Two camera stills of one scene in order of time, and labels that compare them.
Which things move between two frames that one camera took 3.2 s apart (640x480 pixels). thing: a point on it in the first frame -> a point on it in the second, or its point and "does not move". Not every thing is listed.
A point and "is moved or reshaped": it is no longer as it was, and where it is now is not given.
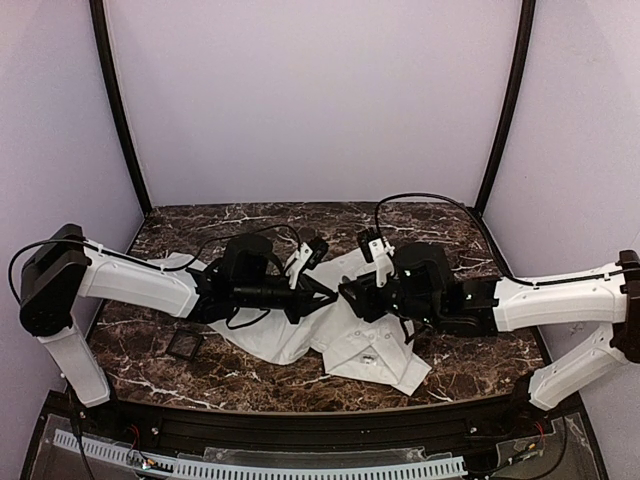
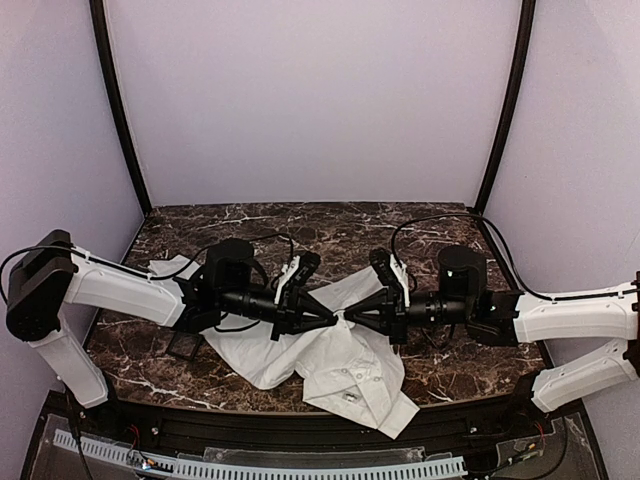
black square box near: x=185 y=344 does not move
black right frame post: x=527 y=21 does not move
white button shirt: x=352 y=348 is moved or reshaped
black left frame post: x=100 y=25 does not move
